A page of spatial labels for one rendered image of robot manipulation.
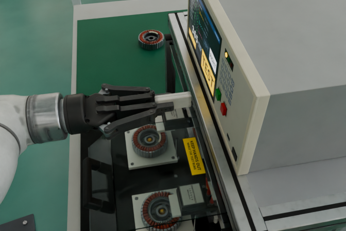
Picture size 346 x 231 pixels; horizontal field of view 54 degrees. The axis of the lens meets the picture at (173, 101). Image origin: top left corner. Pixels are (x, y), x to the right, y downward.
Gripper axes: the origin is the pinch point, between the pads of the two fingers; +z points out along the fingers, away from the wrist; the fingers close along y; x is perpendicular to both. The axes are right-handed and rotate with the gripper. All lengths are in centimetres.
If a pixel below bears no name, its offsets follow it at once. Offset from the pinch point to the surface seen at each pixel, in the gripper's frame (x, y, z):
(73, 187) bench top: -43, -12, -28
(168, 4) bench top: -44, -110, 18
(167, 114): -26.1, -19.9, 1.9
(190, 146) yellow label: -11.6, 2.8, 3.4
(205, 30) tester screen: 6.8, -12.7, 9.3
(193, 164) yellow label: -11.6, 7.5, 3.0
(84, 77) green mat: -43, -61, -24
